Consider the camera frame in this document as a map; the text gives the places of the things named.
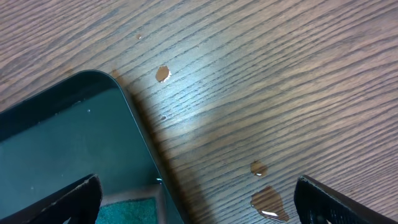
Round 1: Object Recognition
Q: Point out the green orange sponge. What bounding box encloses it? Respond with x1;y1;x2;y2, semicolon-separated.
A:
96;184;167;224

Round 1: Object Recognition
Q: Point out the black water tray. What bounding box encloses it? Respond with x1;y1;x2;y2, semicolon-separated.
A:
1;70;190;224

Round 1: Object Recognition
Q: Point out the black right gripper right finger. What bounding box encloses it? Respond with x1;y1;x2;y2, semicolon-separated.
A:
294;175;397;224

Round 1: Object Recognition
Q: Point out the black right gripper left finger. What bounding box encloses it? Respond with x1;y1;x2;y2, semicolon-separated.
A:
1;174;103;224

